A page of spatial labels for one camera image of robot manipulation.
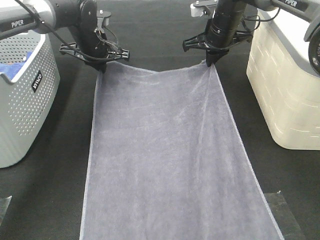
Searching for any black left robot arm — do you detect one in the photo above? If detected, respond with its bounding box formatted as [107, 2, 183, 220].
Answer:
[0, 0, 130, 72]

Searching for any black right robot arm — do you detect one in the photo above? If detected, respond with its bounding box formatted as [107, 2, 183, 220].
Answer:
[182, 0, 320, 73]

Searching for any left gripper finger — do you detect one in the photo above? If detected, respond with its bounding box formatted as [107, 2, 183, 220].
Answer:
[96, 63, 107, 73]

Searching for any clear tape strip left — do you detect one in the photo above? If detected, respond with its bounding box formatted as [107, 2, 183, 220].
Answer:
[0, 195, 12, 225]

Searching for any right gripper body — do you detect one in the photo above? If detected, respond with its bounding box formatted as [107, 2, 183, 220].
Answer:
[182, 0, 253, 52]

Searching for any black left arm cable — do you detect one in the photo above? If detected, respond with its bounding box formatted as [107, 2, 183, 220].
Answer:
[14, 0, 126, 62]

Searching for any clear tape strip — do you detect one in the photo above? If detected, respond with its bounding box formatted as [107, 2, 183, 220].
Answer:
[264, 191, 306, 240]
[0, 195, 12, 225]

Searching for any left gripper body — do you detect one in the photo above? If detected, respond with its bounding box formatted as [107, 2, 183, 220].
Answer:
[59, 0, 130, 67]

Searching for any grey perforated laundry basket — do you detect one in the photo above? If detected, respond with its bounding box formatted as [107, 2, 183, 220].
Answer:
[0, 30, 60, 168]

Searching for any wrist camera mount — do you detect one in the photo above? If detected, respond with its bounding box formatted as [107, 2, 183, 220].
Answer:
[189, 0, 218, 18]
[96, 9, 112, 28]

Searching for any blue towel in basket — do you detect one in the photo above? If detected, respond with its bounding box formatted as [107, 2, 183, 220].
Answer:
[0, 51, 33, 80]

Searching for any grey microfibre towel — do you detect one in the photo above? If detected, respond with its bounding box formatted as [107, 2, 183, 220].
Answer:
[79, 62, 283, 240]

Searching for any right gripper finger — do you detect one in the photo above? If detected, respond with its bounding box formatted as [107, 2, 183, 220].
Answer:
[206, 50, 229, 67]

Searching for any clear tape strip right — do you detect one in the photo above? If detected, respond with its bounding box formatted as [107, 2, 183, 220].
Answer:
[264, 191, 306, 240]

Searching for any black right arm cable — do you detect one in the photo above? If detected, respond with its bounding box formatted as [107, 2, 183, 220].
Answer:
[241, 8, 276, 33]

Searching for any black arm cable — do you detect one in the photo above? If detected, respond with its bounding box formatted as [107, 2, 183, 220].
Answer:
[14, 0, 126, 62]
[241, 8, 276, 33]

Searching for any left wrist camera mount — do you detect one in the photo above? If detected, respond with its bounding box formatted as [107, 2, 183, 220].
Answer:
[96, 9, 112, 28]

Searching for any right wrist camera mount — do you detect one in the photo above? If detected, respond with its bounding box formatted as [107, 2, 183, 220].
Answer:
[189, 0, 218, 18]

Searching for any cream storage bin grey lid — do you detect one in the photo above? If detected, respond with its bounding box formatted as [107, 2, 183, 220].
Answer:
[246, 10, 320, 150]

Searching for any black table mat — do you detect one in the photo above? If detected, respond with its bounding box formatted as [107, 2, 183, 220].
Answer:
[0, 0, 320, 240]

